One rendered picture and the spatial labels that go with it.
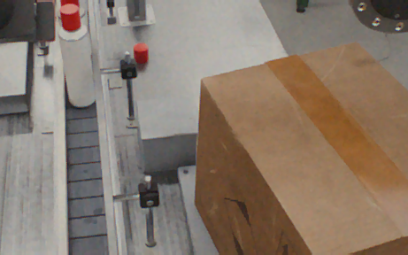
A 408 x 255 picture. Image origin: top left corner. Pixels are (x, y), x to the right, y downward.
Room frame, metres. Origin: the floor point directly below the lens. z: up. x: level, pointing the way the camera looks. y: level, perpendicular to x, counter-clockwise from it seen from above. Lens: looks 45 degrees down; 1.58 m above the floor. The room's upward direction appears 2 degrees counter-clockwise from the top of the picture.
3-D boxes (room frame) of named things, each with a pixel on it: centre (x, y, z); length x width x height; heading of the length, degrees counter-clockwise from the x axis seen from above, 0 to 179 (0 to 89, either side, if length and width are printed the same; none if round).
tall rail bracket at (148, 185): (0.50, 0.02, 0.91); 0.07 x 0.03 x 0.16; 95
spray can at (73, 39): (0.80, 0.12, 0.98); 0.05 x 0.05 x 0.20
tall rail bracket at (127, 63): (0.79, 0.05, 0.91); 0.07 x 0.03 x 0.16; 95
